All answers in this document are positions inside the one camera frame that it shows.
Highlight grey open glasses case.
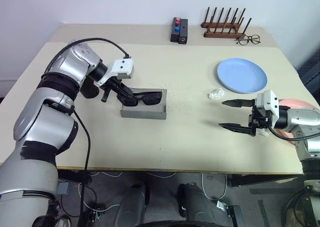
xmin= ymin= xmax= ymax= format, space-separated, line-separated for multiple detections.
xmin=120 ymin=87 xmax=168 ymax=121

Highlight plain black box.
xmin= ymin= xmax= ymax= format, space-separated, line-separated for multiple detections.
xmin=177 ymin=18 xmax=189 ymax=45

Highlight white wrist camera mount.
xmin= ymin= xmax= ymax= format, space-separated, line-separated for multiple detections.
xmin=256 ymin=89 xmax=280 ymax=130
xmin=94 ymin=58 xmax=135 ymax=88

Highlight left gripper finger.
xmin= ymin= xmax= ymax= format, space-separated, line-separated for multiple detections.
xmin=100 ymin=86 xmax=113 ymax=103
xmin=115 ymin=82 xmax=135 ymax=101

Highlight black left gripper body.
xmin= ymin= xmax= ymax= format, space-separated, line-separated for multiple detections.
xmin=103 ymin=73 xmax=126 ymax=92

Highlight pink plate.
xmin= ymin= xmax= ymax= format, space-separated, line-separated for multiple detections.
xmin=273 ymin=98 xmax=313 ymax=146

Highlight black sunglasses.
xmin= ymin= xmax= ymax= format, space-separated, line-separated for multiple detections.
xmin=117 ymin=91 xmax=162 ymax=107

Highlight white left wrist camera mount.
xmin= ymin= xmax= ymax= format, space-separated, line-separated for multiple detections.
xmin=94 ymin=58 xmax=135 ymax=88

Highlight white floor cable loop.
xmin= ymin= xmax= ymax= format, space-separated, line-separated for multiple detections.
xmin=201 ymin=173 xmax=229 ymax=201

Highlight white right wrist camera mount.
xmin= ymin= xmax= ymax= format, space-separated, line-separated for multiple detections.
xmin=256 ymin=89 xmax=280 ymax=130

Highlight small grey-blue box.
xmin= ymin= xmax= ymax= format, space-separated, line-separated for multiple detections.
xmin=56 ymin=181 xmax=71 ymax=196

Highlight black table frame bar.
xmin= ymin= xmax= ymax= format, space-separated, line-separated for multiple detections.
xmin=228 ymin=173 xmax=302 ymax=188

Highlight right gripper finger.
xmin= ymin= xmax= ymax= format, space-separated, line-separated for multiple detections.
xmin=218 ymin=122 xmax=256 ymax=137
xmin=221 ymin=98 xmax=256 ymax=108

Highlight dark striped background object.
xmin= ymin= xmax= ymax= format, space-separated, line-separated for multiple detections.
xmin=297 ymin=43 xmax=320 ymax=94

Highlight black metal floor bracket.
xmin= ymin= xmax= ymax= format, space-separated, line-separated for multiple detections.
xmin=216 ymin=200 xmax=246 ymax=227

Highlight black-rimmed clear eyeglasses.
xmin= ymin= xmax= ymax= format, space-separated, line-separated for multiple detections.
xmin=235 ymin=34 xmax=262 ymax=46

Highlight light blue plate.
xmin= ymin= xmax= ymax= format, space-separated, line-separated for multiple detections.
xmin=216 ymin=57 xmax=268 ymax=95

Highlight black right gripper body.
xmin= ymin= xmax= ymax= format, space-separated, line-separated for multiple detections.
xmin=247 ymin=104 xmax=273 ymax=138

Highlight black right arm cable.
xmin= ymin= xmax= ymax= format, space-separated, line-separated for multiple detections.
xmin=266 ymin=125 xmax=320 ymax=141

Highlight black box with coloured knobs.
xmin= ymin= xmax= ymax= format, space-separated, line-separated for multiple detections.
xmin=170 ymin=17 xmax=182 ymax=43

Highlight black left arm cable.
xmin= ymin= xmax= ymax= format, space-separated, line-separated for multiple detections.
xmin=46 ymin=37 xmax=132 ymax=227

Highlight brown wooden peg rack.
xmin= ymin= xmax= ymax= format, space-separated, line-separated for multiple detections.
xmin=200 ymin=6 xmax=253 ymax=39

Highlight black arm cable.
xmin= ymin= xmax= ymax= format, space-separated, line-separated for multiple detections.
xmin=46 ymin=37 xmax=132 ymax=227
xmin=266 ymin=125 xmax=320 ymax=141

